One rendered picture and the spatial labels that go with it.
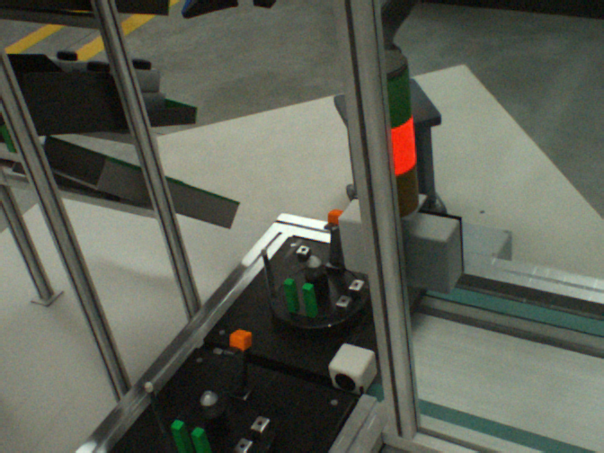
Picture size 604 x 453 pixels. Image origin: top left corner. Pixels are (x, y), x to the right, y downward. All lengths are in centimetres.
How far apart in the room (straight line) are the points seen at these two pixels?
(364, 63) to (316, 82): 316
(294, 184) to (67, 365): 55
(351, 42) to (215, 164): 105
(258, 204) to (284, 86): 232
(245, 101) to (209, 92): 22
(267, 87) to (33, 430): 279
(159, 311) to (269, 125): 59
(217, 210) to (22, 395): 40
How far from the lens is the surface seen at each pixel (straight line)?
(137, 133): 113
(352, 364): 109
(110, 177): 115
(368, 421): 107
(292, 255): 130
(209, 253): 153
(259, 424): 102
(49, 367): 141
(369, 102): 76
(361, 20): 72
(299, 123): 185
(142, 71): 123
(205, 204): 129
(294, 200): 161
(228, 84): 402
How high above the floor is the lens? 176
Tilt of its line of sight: 36 degrees down
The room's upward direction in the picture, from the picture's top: 10 degrees counter-clockwise
